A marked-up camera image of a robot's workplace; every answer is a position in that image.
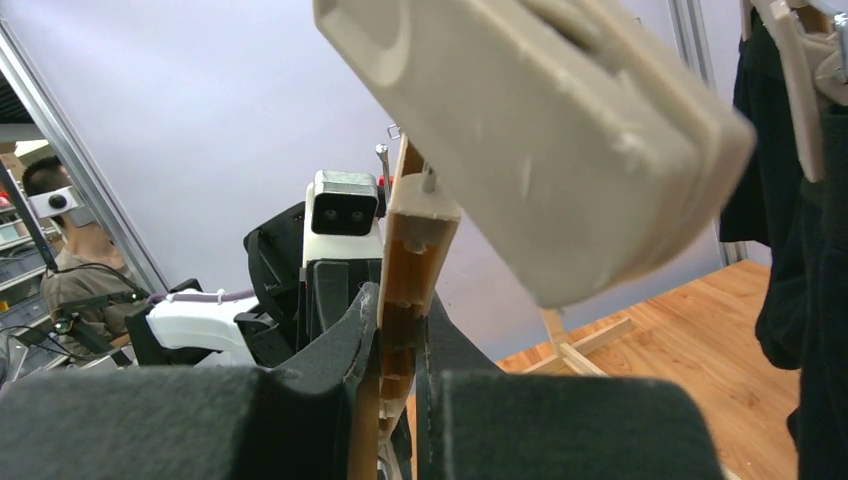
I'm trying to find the wooden hanger with black underwear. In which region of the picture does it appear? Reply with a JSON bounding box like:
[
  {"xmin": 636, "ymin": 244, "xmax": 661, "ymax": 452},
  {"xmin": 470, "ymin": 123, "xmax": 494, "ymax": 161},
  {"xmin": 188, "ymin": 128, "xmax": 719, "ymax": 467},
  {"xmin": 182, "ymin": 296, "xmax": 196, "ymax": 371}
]
[{"xmin": 739, "ymin": 0, "xmax": 847, "ymax": 183}]

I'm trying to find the wooden hanger with blue underwear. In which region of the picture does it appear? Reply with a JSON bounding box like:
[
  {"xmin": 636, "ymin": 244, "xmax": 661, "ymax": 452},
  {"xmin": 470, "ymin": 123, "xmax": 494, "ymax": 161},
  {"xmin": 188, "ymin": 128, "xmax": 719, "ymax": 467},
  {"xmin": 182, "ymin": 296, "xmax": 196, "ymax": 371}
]
[{"xmin": 311, "ymin": 0, "xmax": 758, "ymax": 480}]

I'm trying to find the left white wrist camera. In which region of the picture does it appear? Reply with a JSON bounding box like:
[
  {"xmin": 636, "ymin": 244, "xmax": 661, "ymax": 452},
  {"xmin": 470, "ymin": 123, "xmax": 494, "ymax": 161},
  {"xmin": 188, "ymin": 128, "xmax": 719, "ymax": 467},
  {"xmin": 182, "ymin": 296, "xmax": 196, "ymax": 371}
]
[{"xmin": 302, "ymin": 170, "xmax": 383, "ymax": 266}]

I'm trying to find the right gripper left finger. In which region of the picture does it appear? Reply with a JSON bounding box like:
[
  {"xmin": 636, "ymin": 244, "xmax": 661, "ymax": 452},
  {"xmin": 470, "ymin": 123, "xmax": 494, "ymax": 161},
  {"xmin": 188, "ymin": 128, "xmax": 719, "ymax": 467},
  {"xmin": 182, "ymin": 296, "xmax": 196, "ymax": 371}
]
[{"xmin": 1, "ymin": 283, "xmax": 379, "ymax": 479}]

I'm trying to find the black underwear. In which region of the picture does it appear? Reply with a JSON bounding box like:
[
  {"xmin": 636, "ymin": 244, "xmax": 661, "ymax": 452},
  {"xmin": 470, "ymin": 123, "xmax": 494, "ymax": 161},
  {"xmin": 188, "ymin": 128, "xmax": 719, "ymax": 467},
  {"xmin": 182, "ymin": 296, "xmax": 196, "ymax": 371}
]
[{"xmin": 720, "ymin": 12, "xmax": 847, "ymax": 479}]

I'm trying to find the seated person with headset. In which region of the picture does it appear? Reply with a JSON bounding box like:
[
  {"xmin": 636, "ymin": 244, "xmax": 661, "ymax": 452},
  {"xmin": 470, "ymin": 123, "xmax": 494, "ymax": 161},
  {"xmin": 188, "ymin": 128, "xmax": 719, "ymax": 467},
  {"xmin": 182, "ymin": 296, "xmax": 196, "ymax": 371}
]
[{"xmin": 22, "ymin": 156, "xmax": 139, "ymax": 346}]

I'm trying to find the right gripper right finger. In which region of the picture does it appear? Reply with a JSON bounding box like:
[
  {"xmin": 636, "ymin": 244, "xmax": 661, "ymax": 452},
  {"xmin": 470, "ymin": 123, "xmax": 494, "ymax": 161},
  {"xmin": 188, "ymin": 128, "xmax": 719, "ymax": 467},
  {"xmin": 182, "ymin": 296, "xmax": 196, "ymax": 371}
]
[{"xmin": 416, "ymin": 300, "xmax": 724, "ymax": 479}]

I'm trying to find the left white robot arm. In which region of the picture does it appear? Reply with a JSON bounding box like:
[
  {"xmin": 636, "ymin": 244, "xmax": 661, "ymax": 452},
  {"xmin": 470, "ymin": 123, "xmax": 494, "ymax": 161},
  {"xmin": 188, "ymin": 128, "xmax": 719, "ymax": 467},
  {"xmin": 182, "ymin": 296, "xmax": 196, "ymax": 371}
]
[{"xmin": 126, "ymin": 201, "xmax": 382, "ymax": 368}]

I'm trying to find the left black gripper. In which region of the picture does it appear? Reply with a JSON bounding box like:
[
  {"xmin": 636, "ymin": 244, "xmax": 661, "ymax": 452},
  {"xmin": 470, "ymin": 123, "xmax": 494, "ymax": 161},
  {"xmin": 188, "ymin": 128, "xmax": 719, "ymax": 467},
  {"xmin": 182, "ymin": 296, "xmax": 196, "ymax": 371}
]
[{"xmin": 242, "ymin": 201, "xmax": 382, "ymax": 367}]

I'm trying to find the wooden clothes rack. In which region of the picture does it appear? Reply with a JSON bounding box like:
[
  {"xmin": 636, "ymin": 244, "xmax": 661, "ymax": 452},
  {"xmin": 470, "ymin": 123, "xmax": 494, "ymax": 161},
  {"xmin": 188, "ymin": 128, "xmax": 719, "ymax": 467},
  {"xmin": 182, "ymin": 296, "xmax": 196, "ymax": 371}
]
[{"xmin": 522, "ymin": 310, "xmax": 634, "ymax": 376}]

